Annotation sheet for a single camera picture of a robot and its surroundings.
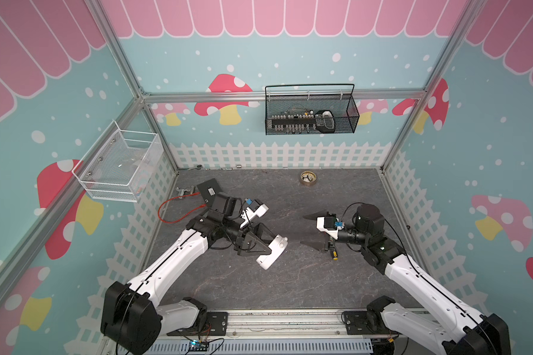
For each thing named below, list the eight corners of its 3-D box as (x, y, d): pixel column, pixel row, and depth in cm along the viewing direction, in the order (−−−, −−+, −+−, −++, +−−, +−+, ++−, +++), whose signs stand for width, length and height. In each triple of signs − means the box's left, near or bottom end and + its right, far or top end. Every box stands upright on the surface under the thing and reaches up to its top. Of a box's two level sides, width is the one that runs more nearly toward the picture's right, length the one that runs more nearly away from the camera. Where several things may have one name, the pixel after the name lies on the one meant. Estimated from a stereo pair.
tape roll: (300, 186, 117) (301, 182, 115) (299, 174, 122) (300, 171, 120) (316, 186, 117) (317, 182, 115) (315, 174, 122) (315, 171, 120)
